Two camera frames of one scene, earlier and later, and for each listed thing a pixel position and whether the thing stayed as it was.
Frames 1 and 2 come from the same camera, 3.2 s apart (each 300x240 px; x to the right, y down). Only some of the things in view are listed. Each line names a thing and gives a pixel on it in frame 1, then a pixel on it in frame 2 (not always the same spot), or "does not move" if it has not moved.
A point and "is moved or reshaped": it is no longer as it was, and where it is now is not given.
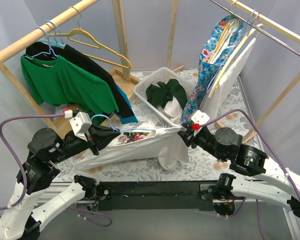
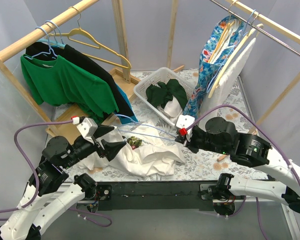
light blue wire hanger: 50,51 does not move
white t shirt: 166,143 is moved or reshaped
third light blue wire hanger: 46,20 does not move
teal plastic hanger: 52,43 does not move
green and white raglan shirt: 170,96 does not move
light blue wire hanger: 117,130 -> 173,136
